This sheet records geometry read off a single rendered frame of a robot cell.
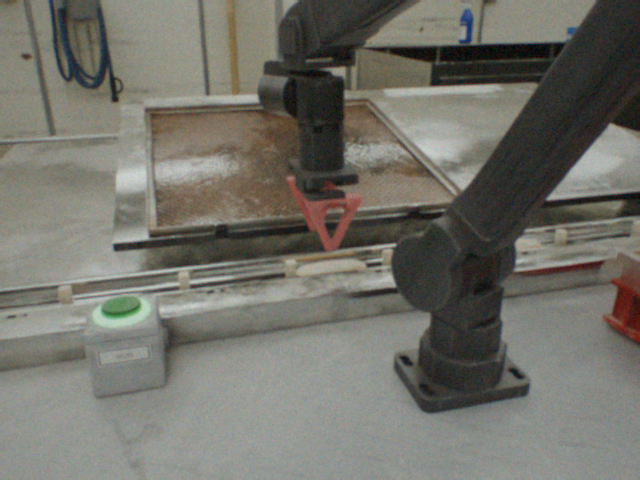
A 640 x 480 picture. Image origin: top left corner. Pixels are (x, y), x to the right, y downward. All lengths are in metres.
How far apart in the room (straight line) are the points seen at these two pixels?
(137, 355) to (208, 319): 0.11
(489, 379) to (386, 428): 0.11
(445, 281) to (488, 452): 0.16
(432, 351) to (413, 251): 0.11
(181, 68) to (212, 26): 0.37
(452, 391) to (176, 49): 3.97
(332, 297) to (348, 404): 0.16
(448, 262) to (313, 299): 0.22
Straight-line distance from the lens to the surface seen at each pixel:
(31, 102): 4.50
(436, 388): 0.59
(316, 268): 0.76
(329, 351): 0.66
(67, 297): 0.76
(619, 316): 0.78
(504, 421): 0.59
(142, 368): 0.61
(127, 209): 0.91
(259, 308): 0.68
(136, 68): 4.40
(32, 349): 0.70
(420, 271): 0.54
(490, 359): 0.59
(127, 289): 0.77
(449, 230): 0.51
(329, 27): 0.63
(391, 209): 0.88
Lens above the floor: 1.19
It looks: 23 degrees down
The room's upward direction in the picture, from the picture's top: straight up
